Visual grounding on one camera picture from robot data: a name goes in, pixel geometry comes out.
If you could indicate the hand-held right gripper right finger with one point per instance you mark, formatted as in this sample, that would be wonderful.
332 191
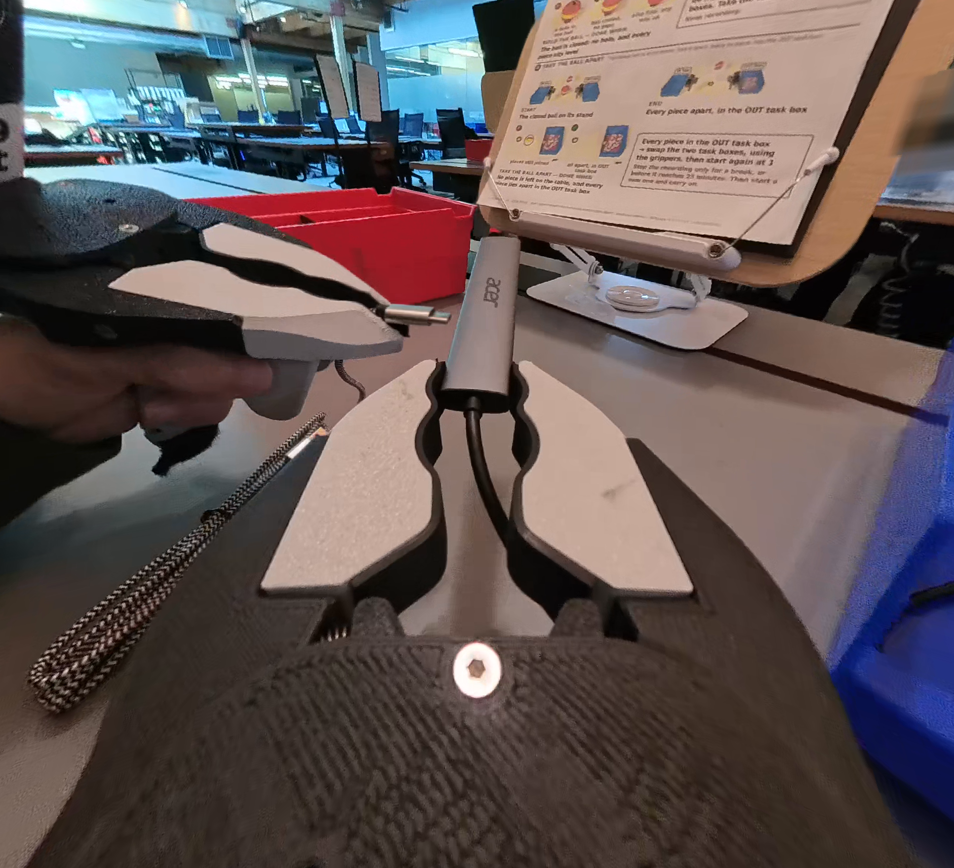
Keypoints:
596 510

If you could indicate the standing sign board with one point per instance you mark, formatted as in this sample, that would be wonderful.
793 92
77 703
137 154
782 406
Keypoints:
367 91
332 85

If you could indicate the printed instruction sheet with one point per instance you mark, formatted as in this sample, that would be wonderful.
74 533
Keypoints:
708 100

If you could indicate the person's left hand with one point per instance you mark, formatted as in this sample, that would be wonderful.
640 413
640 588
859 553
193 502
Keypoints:
112 383

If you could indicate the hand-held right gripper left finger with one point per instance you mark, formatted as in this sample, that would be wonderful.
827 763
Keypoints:
358 503

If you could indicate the long grey work table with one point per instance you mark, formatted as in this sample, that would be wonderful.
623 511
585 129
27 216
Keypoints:
149 179

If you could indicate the small red storage bin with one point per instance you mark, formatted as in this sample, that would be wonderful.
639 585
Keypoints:
477 149

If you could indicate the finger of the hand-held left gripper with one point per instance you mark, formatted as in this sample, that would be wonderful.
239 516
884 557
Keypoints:
320 331
298 253

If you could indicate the bare wooden document stand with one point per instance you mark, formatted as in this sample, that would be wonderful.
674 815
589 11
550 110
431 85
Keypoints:
496 100

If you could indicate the blue plastic bin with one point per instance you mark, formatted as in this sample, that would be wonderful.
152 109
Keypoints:
909 696

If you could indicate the rounded dark grey usb hub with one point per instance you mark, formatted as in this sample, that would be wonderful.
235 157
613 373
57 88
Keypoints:
484 316

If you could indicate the red plastic bin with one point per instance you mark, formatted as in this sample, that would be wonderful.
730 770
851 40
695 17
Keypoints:
373 242

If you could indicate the group of black office chairs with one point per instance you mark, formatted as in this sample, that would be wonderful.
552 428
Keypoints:
373 137

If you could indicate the black standing panel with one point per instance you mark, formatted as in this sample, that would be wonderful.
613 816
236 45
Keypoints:
504 33

